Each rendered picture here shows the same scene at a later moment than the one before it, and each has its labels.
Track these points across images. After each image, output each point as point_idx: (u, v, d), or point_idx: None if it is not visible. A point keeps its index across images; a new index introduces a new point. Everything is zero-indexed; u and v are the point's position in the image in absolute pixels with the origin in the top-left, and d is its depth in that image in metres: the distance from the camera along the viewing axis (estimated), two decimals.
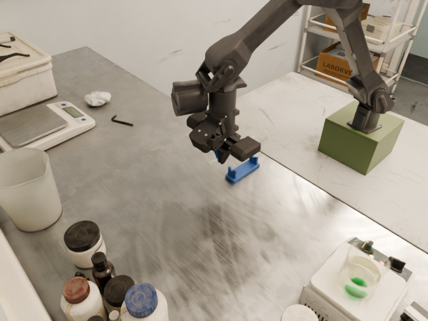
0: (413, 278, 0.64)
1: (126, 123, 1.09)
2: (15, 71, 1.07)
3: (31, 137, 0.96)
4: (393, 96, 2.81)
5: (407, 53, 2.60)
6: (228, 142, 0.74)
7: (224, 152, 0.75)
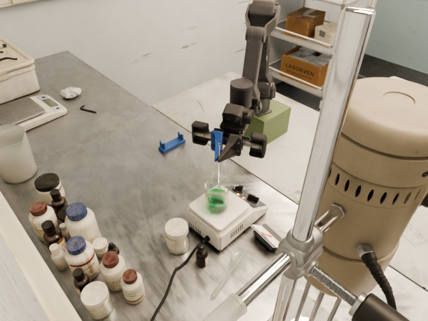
0: (264, 207, 0.97)
1: (91, 111, 1.41)
2: (6, 71, 1.40)
3: (16, 120, 1.28)
4: None
5: None
6: (242, 137, 0.83)
7: (241, 137, 0.80)
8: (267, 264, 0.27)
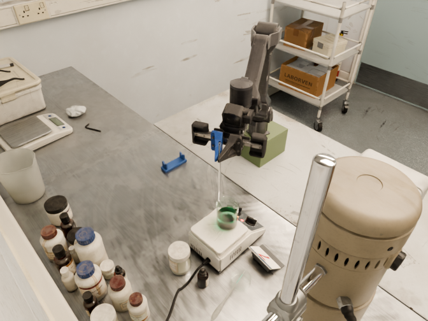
0: (262, 229, 1.02)
1: (95, 130, 1.47)
2: (14, 91, 1.45)
3: (25, 141, 1.34)
4: (347, 102, 3.19)
5: (356, 65, 2.98)
6: (242, 137, 0.83)
7: (241, 137, 0.80)
8: None
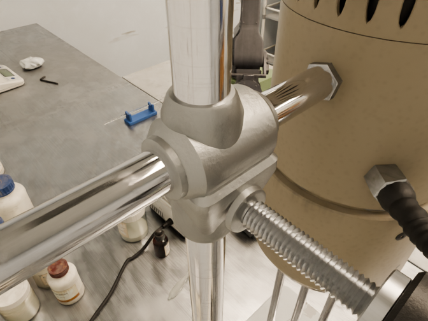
0: None
1: (52, 83, 1.23)
2: None
3: None
4: None
5: None
6: None
7: None
8: (86, 182, 0.08)
